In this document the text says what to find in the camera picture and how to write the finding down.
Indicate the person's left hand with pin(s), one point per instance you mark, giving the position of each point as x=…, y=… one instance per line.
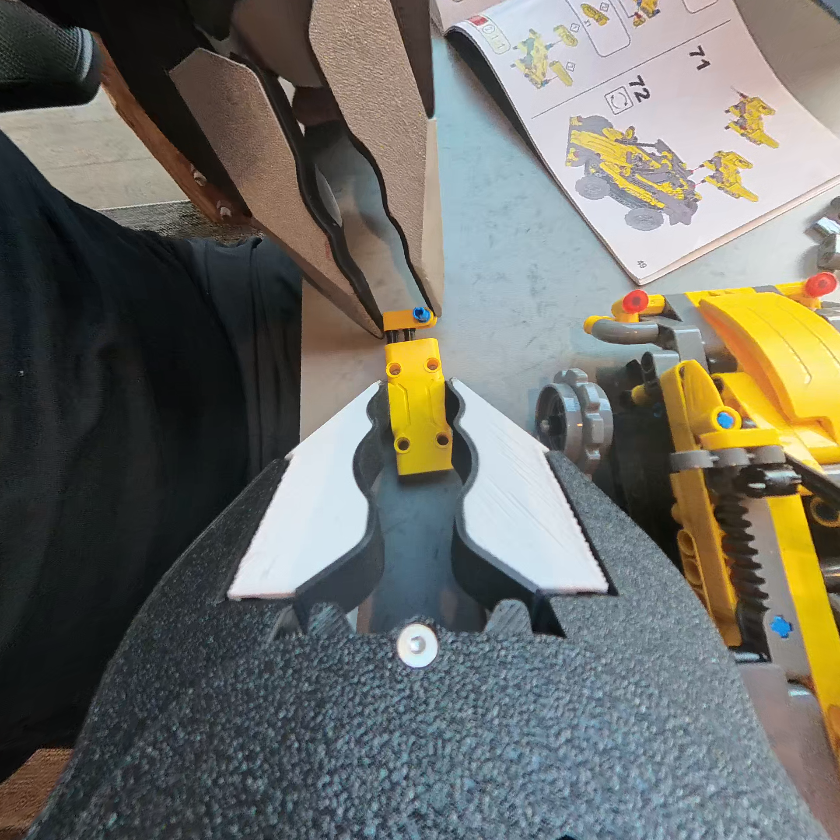
x=315, y=106

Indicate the wooden desk leg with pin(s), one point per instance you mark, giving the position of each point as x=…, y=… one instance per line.
x=141, y=124

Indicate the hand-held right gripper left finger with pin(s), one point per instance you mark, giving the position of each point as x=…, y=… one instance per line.
x=308, y=525

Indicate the pile of small building pieces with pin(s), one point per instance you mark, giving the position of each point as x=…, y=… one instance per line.
x=828, y=229

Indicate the yellow grey toy vehicle model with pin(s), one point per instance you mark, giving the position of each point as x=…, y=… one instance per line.
x=774, y=367

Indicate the instruction booklet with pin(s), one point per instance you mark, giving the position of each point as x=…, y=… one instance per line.
x=689, y=79

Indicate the yellow rectangular building panel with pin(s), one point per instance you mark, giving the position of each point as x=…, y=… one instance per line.
x=420, y=407

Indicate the short yellow beam with pins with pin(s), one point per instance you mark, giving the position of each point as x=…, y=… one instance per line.
x=397, y=319

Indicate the dark grey padded armrest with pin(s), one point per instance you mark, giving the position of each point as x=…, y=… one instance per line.
x=39, y=52

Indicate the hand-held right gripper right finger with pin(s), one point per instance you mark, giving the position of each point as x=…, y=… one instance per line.
x=525, y=518

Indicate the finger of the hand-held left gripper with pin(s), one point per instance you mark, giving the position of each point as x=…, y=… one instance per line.
x=249, y=144
x=380, y=98

